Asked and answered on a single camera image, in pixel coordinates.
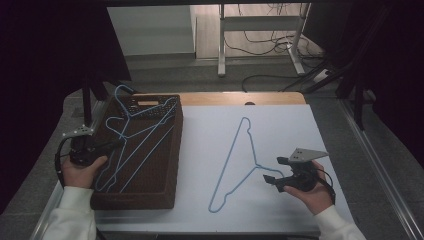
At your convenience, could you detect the person's left hand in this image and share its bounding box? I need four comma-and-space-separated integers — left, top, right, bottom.
61, 154, 109, 190

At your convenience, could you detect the blue wire hanger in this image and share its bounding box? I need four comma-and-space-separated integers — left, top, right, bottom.
99, 114, 176, 194
94, 84, 179, 194
208, 117, 286, 214

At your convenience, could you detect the tangle of black floor cables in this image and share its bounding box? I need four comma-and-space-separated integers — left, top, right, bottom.
222, 3, 323, 58

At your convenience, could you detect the white table cover sheet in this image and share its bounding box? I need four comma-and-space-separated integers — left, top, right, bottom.
94, 104, 358, 234

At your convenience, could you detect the white metal desk frame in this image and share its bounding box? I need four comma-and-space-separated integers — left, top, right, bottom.
217, 3, 312, 78

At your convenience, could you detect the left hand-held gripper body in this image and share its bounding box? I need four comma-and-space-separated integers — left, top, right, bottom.
62, 124, 103, 167

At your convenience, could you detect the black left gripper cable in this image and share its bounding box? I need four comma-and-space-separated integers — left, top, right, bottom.
54, 136, 74, 188

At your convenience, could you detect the black metal stand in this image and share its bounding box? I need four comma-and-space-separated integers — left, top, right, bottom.
335, 64, 369, 132
80, 75, 136, 128

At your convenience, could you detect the aluminium rail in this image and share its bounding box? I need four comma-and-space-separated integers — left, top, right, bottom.
339, 99, 424, 240
29, 99, 108, 240

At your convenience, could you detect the white power strip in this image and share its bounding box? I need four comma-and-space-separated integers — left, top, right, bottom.
312, 68, 332, 83

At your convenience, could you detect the person's right hand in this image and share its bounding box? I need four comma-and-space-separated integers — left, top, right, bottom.
283, 159, 336, 216

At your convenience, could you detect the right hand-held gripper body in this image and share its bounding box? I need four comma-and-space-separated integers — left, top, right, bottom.
286, 147, 330, 193

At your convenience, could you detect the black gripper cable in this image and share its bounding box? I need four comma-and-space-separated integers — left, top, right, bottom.
54, 136, 74, 188
313, 166, 336, 205

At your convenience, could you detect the white cabinet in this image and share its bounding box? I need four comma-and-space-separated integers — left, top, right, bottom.
107, 5, 197, 57

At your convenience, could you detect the black floor cable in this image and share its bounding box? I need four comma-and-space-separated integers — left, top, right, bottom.
241, 73, 303, 93

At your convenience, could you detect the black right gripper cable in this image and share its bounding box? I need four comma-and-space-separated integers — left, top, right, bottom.
313, 166, 336, 205

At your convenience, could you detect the brown woven basket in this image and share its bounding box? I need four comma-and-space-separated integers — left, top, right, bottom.
90, 94, 184, 211

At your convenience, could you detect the black curtain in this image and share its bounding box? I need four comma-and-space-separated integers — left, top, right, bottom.
304, 2, 424, 168
0, 0, 132, 214

